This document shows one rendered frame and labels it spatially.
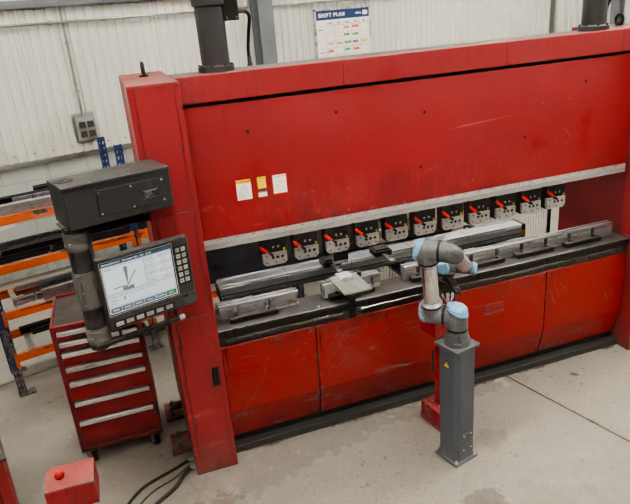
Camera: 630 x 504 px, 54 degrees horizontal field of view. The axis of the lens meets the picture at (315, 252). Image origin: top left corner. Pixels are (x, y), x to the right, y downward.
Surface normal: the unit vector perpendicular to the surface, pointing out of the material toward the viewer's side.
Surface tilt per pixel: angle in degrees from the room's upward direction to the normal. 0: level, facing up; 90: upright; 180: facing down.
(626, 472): 0
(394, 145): 90
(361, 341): 90
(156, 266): 90
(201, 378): 90
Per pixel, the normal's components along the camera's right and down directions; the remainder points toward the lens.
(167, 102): 0.32, 0.32
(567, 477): -0.08, -0.93
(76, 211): 0.59, 0.26
